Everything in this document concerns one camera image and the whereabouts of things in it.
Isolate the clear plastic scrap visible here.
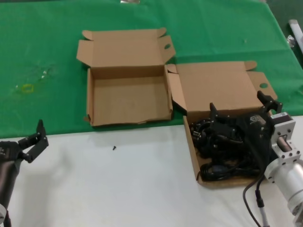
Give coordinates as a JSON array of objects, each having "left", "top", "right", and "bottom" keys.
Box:
[{"left": 37, "top": 67, "right": 54, "bottom": 80}]

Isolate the yellow rubber band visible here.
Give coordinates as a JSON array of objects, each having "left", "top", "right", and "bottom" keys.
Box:
[{"left": 21, "top": 83, "right": 35, "bottom": 94}]

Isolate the white tube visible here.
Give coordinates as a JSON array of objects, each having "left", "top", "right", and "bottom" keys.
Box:
[{"left": 288, "top": 19, "right": 303, "bottom": 54}]

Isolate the cardboard box with cables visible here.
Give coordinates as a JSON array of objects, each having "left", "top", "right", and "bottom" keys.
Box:
[{"left": 167, "top": 61, "right": 278, "bottom": 189}]

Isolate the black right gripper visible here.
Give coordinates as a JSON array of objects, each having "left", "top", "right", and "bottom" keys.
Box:
[{"left": 209, "top": 90, "right": 284, "bottom": 171}]

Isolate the cardboard box with round hole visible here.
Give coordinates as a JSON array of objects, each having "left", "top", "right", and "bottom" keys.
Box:
[{"left": 76, "top": 27, "right": 176, "bottom": 128}]

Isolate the green tablecloth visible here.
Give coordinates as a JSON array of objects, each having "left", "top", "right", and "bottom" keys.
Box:
[{"left": 0, "top": 0, "right": 303, "bottom": 140}]

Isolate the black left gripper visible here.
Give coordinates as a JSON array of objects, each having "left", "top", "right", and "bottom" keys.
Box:
[{"left": 0, "top": 119, "right": 50, "bottom": 166}]

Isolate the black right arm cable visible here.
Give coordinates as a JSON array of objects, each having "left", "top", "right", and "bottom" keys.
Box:
[{"left": 241, "top": 170, "right": 267, "bottom": 227}]

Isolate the gray cable with black connector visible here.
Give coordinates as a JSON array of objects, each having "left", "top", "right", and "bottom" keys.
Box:
[{"left": 254, "top": 182, "right": 271, "bottom": 227}]

